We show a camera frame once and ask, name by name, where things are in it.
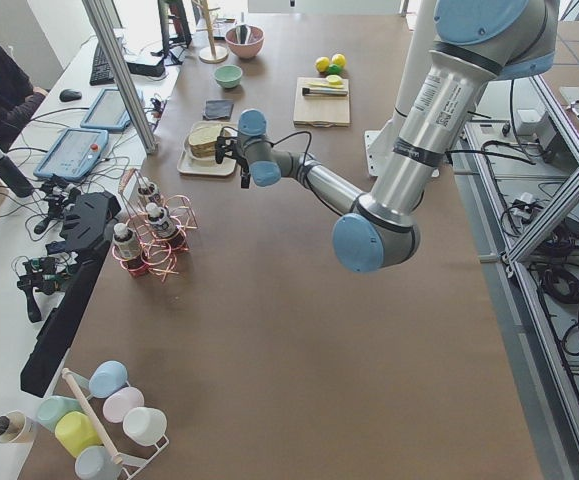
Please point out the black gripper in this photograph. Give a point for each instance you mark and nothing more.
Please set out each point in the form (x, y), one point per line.
(243, 169)

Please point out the plain bread slice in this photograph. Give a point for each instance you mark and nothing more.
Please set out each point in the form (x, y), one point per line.
(204, 138)

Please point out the bread slice with fried egg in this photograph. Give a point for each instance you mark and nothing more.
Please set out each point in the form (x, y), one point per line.
(202, 151)

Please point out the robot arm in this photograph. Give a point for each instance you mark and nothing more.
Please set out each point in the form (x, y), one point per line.
(474, 43)

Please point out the cream rabbit tray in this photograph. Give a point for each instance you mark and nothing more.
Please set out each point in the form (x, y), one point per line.
(188, 165)

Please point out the grey folded cloth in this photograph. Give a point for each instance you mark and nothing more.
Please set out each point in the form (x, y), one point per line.
(218, 109)

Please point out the tea bottle middle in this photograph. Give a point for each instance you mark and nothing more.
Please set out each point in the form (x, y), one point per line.
(163, 227)

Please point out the tea bottle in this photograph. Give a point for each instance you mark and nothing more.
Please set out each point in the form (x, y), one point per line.
(163, 227)
(128, 249)
(148, 192)

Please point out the tea bottle back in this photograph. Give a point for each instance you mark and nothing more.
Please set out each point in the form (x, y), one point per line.
(148, 192)

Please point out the wooden cutting board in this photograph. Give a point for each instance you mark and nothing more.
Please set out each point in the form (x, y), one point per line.
(320, 110)

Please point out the green ceramic bowl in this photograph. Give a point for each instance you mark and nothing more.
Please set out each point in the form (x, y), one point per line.
(228, 76)

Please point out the yellow plastic knife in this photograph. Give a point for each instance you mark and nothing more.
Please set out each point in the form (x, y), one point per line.
(324, 85)

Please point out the wooden mug tree stand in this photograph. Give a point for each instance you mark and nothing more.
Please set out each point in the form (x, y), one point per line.
(212, 53)

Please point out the lemon slice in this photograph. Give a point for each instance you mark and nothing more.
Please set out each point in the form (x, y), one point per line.
(334, 80)

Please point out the pink bowl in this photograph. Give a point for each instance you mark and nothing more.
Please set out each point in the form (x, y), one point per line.
(250, 46)

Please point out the yellow lemon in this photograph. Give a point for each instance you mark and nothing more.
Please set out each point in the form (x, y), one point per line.
(339, 60)
(322, 64)

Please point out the tea bottle front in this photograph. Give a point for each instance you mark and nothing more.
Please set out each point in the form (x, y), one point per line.
(128, 249)

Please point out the green lime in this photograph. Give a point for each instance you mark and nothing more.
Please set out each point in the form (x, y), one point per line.
(334, 69)

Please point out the steel ice scoop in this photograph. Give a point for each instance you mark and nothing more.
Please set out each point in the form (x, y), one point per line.
(242, 33)

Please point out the blue teach pendant far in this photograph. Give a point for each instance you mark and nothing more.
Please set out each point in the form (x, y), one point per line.
(108, 112)

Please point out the blue teach pendant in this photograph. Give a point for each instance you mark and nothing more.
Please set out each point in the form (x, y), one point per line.
(73, 155)
(108, 112)

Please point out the black monitor back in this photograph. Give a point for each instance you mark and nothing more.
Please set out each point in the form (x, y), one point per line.
(87, 230)

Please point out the blue teach pendant near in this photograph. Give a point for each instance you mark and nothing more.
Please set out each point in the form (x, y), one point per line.
(73, 155)

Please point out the black keyboard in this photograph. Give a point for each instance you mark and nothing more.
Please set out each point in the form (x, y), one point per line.
(101, 73)

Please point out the black computer mouse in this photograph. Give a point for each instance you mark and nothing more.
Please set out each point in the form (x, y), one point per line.
(69, 95)

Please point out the blue cup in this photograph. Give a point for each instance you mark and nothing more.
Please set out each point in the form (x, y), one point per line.
(109, 377)

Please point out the black thermos bottle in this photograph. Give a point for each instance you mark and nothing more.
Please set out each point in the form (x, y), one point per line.
(13, 178)

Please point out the pink cup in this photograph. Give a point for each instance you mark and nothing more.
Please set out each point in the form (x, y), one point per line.
(118, 404)

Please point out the white cup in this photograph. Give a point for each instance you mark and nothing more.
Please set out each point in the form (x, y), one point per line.
(145, 425)

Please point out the green cup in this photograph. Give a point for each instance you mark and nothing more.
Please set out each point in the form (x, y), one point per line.
(53, 408)

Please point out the yellow cup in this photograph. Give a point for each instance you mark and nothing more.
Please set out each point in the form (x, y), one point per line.
(75, 432)

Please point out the grey cup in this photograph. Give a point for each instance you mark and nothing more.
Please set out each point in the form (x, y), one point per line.
(94, 463)

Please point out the paper coffee cup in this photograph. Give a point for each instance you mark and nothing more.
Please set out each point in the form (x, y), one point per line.
(17, 427)

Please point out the copper wire bottle rack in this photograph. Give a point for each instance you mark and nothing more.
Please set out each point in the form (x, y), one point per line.
(160, 259)

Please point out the aluminium frame post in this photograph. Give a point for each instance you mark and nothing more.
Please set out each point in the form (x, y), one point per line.
(101, 23)

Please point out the black camera device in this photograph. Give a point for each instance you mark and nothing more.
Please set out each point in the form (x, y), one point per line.
(47, 275)

